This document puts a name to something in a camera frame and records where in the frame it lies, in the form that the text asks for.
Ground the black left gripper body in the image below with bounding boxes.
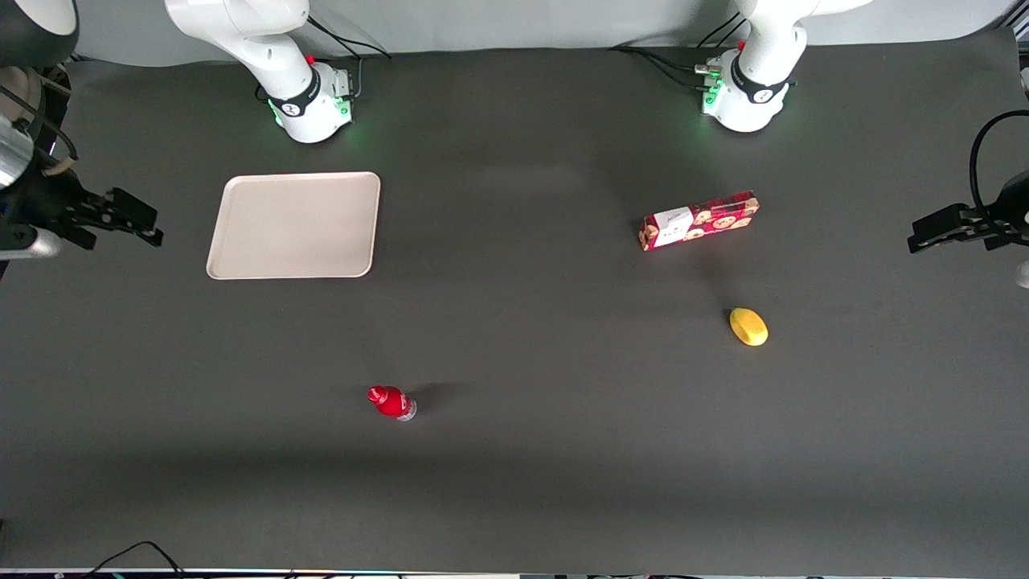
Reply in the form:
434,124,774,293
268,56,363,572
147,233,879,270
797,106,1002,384
969,170,1029,252

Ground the black left arm wrist cable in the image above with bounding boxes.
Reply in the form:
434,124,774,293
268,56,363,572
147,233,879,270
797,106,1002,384
968,109,1029,211

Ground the black arm wrist cable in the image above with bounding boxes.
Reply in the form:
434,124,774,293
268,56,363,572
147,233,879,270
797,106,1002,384
968,109,1029,211
0,68,80,178

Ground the black cable at table edge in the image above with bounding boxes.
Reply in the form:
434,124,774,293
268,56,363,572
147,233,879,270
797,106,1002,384
79,540,187,579

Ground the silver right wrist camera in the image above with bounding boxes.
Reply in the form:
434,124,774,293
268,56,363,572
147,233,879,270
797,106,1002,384
0,228,63,261

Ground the black arm base cable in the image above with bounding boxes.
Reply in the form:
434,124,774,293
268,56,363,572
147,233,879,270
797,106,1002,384
256,14,393,104
609,11,750,91

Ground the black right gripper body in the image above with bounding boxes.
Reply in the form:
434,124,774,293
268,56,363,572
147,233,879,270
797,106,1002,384
0,161,112,252

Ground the black left arm base cable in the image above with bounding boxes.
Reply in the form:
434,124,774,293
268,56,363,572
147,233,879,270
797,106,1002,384
609,11,750,91

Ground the yellow lemon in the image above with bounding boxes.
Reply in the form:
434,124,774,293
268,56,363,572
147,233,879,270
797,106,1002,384
728,306,769,347

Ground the black right arm base cable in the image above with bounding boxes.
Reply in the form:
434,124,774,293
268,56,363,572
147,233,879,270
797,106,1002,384
256,14,393,104

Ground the beige plastic tray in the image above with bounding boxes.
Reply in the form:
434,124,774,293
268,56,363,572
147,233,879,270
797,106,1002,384
206,171,382,281

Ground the red coke bottle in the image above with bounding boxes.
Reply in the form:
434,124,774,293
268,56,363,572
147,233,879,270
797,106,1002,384
367,385,418,422

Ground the black right arm wrist cable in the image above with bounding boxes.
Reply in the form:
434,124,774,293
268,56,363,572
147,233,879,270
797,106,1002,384
0,68,80,178

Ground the red cookie box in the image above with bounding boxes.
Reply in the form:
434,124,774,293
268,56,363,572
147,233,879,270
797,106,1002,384
638,190,761,253

